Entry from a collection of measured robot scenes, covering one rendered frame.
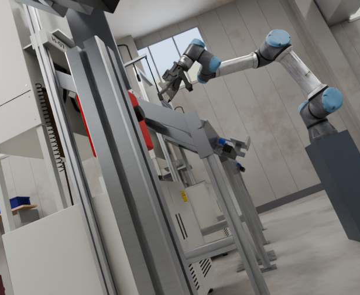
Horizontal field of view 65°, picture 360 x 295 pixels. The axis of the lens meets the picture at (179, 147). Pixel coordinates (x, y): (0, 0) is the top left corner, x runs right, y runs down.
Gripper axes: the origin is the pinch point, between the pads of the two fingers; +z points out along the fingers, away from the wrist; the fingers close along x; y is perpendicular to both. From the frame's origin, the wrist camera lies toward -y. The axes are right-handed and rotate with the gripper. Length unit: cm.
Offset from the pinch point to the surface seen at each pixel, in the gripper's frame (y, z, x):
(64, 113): 15, 30, 40
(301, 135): -77, -109, -390
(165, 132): 0.4, 14.4, -30.1
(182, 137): -10.8, 11.1, -30.1
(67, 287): -27, 83, 38
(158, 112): -18.0, 8.4, 38.0
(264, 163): -53, -33, -378
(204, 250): -61, 37, 42
